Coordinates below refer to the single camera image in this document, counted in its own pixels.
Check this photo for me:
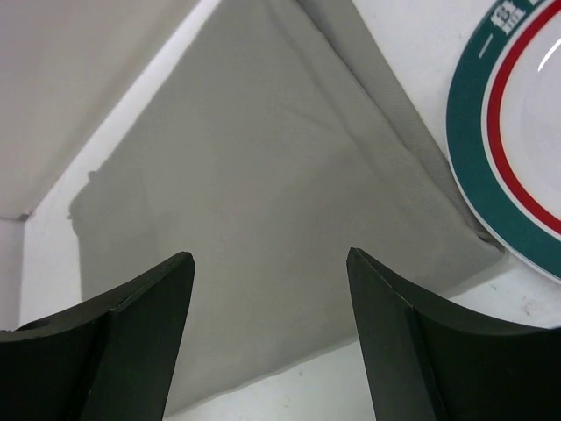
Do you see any grey cloth placemat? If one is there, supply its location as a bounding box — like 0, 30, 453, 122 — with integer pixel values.
69, 1, 501, 415

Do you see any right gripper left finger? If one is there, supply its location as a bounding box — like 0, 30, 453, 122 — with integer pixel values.
1, 252, 195, 420

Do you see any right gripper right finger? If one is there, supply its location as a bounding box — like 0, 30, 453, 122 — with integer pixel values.
346, 248, 560, 420

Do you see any white plate green red rim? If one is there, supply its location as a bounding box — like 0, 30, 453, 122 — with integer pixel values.
445, 1, 560, 280

